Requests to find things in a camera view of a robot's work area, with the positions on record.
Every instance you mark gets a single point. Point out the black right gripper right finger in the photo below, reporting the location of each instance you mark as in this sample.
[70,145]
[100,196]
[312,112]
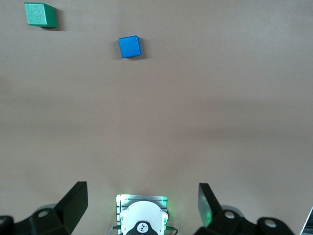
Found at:
[215,220]

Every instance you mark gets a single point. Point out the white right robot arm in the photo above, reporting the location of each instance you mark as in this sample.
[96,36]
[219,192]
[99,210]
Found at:
[144,213]

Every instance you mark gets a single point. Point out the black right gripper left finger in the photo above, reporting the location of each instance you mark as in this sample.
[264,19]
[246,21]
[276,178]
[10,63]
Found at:
[71,210]

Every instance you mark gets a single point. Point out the blue wooden block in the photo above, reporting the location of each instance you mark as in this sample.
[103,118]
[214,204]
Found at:
[129,47]

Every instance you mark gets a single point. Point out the green wooden block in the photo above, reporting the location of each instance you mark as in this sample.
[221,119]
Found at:
[36,14]

